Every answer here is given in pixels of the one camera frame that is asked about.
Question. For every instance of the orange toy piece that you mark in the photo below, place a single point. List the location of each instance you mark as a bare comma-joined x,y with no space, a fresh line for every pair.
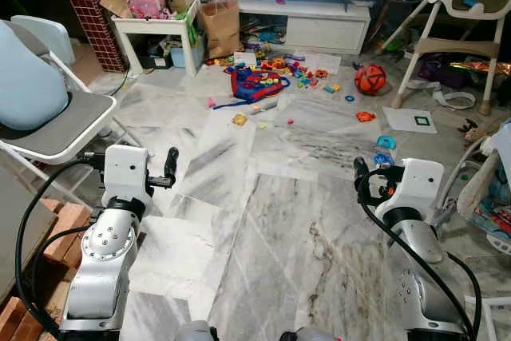
366,116

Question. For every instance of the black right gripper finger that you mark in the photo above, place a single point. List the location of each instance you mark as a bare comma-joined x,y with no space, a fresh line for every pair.
361,175

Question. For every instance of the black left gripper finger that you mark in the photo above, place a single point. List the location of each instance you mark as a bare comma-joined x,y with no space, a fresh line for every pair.
171,161

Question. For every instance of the teal toy piece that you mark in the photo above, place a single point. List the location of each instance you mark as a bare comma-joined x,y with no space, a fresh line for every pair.
386,142

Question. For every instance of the blue storage box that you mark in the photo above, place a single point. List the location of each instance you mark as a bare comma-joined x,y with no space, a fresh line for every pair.
188,55

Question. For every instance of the shiny gold foil toy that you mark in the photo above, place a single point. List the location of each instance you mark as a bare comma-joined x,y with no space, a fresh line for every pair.
475,67

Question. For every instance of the grey right robot leg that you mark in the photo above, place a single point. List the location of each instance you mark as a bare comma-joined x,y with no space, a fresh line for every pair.
307,335

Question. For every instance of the blue red toy bag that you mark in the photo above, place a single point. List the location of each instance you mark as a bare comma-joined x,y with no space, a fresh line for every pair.
255,84

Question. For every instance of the white baby high chair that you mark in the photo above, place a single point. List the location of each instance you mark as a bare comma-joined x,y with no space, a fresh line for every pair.
455,47

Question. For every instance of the white paper sheet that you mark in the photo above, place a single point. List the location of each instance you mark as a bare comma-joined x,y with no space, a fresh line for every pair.
323,63

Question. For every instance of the yellow toy piece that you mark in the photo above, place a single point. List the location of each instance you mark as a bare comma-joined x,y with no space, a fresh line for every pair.
239,120

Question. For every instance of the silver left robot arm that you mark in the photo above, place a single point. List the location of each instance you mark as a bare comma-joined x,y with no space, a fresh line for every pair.
104,249

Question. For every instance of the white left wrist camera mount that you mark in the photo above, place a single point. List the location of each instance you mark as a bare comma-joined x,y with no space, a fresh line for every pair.
126,169

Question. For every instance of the pink child backpack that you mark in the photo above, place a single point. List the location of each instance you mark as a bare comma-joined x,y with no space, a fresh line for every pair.
146,1

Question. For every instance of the baby rocker with white frame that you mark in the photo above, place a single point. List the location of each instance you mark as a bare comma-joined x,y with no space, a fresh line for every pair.
487,197

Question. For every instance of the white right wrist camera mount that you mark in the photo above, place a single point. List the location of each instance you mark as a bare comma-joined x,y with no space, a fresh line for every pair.
419,181

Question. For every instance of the brown paper bag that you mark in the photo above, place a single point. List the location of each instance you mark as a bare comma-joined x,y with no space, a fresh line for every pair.
221,29

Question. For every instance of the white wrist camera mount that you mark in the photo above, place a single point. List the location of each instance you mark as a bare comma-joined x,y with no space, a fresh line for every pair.
126,169
419,181

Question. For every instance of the brown plush toy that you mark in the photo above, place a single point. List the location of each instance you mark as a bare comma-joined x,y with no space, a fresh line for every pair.
473,131

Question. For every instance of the light blue cushion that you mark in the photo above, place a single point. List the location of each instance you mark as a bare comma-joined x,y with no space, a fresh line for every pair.
28,85

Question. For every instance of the white folding chair grey seat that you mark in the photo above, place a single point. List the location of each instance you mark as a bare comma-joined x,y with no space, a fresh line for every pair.
76,121

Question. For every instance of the paper with green square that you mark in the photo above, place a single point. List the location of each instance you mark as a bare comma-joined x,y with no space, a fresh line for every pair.
399,121

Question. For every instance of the small white side table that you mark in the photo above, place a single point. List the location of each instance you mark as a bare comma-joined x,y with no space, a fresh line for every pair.
152,25

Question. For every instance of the purple bag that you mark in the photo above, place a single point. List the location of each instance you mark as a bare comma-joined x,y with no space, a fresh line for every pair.
443,76

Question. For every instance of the white television cabinet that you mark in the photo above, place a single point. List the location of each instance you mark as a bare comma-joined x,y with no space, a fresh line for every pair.
323,31

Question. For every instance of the orange black toy ball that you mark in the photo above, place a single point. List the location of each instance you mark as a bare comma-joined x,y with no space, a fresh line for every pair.
370,79

